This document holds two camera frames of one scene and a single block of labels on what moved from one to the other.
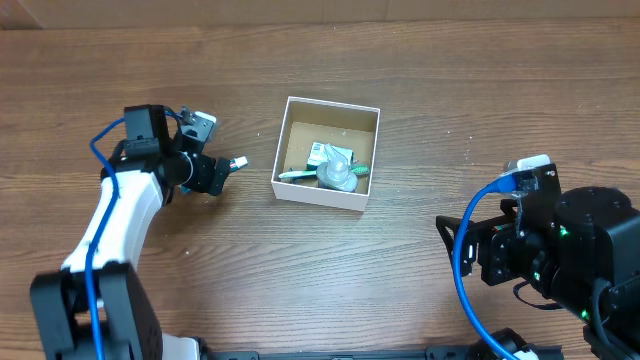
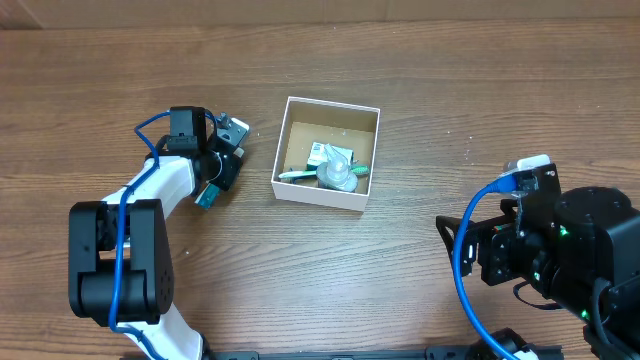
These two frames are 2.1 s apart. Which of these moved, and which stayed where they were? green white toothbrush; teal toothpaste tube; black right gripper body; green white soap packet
Moved: teal toothpaste tube
Stayed: black right gripper body; green white toothbrush; green white soap packet
